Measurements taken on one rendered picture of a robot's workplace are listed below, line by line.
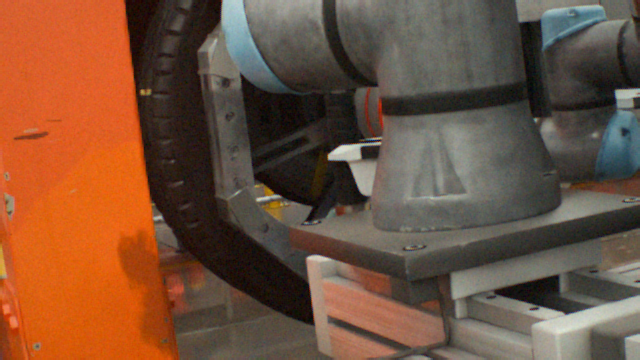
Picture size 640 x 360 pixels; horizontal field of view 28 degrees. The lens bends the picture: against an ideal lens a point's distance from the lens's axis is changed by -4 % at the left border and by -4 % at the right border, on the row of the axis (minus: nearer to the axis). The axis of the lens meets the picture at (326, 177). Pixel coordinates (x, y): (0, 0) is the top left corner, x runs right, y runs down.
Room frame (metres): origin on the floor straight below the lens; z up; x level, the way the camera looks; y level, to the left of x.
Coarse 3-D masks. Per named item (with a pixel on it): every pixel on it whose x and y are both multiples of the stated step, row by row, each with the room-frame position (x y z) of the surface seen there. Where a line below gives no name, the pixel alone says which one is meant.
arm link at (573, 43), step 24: (552, 24) 1.41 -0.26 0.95; (576, 24) 1.40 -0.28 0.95; (600, 24) 1.40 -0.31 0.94; (552, 48) 1.42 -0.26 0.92; (576, 48) 1.40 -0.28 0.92; (600, 48) 1.37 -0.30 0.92; (552, 72) 1.42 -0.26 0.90; (576, 72) 1.40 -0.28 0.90; (600, 72) 1.38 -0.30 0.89; (552, 96) 1.43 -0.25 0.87; (576, 96) 1.40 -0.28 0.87; (600, 96) 1.40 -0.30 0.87
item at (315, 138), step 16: (528, 48) 1.98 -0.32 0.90; (528, 64) 1.98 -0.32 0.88; (528, 80) 1.99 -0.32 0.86; (320, 96) 1.90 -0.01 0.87; (528, 96) 1.99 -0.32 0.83; (320, 112) 1.94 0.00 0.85; (304, 128) 1.89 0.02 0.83; (320, 128) 1.89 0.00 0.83; (272, 144) 1.87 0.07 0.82; (304, 144) 1.89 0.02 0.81; (320, 144) 1.89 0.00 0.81; (272, 160) 1.87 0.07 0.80; (336, 192) 1.90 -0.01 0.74; (320, 208) 1.89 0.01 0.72
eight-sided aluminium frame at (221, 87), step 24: (216, 48) 1.74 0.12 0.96; (216, 72) 1.74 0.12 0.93; (216, 96) 1.74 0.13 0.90; (240, 96) 1.75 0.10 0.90; (216, 120) 1.74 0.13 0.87; (240, 120) 1.75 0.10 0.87; (216, 144) 1.75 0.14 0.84; (240, 144) 1.75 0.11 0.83; (216, 168) 1.78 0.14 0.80; (240, 168) 1.75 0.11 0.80; (216, 192) 1.79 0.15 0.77; (240, 192) 1.74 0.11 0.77; (240, 216) 1.74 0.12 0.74; (264, 216) 1.75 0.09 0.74; (264, 240) 1.75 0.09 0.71; (288, 240) 1.76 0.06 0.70; (288, 264) 1.76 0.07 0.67
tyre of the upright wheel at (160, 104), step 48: (192, 0) 1.82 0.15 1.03; (144, 48) 1.96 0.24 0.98; (192, 48) 1.82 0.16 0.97; (144, 96) 1.90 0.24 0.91; (192, 96) 1.82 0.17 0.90; (144, 144) 1.92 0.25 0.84; (192, 144) 1.81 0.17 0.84; (192, 192) 1.81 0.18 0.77; (192, 240) 1.87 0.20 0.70; (240, 240) 1.83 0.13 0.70; (240, 288) 1.85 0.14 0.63; (288, 288) 1.85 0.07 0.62
